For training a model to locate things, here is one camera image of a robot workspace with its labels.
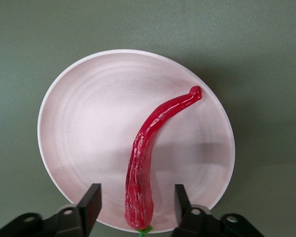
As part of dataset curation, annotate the pink round plate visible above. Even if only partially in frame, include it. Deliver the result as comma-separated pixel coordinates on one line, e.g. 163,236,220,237
37,48,236,234

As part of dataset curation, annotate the red chili pepper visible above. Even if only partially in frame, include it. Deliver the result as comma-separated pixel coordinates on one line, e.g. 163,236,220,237
124,85,203,237

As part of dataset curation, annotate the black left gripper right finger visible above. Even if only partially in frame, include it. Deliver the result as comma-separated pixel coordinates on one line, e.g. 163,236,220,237
172,184,265,237

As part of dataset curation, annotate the large table cover cloth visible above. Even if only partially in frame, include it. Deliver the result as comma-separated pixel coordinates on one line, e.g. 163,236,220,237
0,0,296,237

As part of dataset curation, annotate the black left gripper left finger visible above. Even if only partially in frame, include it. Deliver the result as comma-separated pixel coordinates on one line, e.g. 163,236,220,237
0,183,103,237

